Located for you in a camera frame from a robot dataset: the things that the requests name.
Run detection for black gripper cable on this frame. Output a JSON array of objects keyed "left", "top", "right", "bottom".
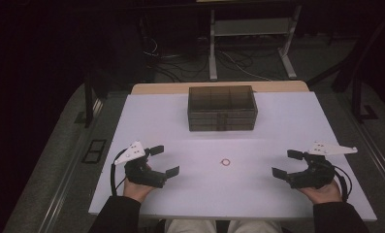
[
  {"left": 110, "top": 149, "right": 129, "bottom": 198},
  {"left": 331, "top": 164, "right": 354, "bottom": 203}
]

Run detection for black floor cables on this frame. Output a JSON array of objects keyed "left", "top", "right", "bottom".
[{"left": 143, "top": 37, "right": 211, "bottom": 83}]

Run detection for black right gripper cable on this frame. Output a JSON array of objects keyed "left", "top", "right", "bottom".
[{"left": 331, "top": 164, "right": 354, "bottom": 203}]

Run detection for white board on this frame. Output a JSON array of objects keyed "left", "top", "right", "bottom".
[{"left": 88, "top": 91, "right": 378, "bottom": 222}]

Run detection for black upright stand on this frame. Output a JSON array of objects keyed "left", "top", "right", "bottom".
[{"left": 75, "top": 71, "right": 110, "bottom": 129}]

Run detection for person's leg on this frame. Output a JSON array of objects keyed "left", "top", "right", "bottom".
[
  {"left": 165, "top": 219, "right": 217, "bottom": 233},
  {"left": 227, "top": 219, "right": 283, "bottom": 233}
]

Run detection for smoky clear plastic drawer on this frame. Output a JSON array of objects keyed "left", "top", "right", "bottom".
[{"left": 189, "top": 123, "right": 257, "bottom": 132}]

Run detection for person's right leg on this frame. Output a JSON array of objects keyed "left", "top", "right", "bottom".
[{"left": 227, "top": 219, "right": 283, "bottom": 233}]

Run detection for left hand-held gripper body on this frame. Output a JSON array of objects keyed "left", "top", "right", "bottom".
[{"left": 113, "top": 140, "right": 167, "bottom": 189}]

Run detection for white floor cable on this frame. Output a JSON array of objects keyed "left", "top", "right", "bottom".
[{"left": 218, "top": 49, "right": 273, "bottom": 82}]

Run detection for black angled stand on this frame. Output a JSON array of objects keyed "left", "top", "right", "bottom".
[{"left": 307, "top": 8, "right": 385, "bottom": 124}]

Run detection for person's left hand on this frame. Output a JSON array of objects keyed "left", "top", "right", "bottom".
[{"left": 122, "top": 163, "right": 157, "bottom": 204}]

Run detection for black floor frame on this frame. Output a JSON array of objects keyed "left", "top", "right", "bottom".
[{"left": 80, "top": 139, "right": 108, "bottom": 165}]

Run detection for smoky clear drawer box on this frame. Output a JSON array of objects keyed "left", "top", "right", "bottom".
[{"left": 187, "top": 84, "right": 259, "bottom": 132}]

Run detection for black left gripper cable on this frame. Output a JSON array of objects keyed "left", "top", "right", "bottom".
[{"left": 110, "top": 149, "right": 129, "bottom": 198}]

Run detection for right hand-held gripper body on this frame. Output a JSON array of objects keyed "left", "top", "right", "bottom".
[{"left": 286, "top": 141, "right": 359, "bottom": 190}]

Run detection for person's right hand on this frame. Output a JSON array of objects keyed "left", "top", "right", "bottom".
[{"left": 298, "top": 179, "right": 343, "bottom": 206}]

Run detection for grey metal stand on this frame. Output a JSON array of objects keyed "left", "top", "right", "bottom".
[{"left": 209, "top": 4, "right": 303, "bottom": 82}]

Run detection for wooden table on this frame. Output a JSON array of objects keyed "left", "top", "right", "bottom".
[{"left": 130, "top": 80, "right": 310, "bottom": 96}]

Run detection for person's left leg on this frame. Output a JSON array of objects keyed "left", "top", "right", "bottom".
[{"left": 165, "top": 219, "right": 217, "bottom": 233}]

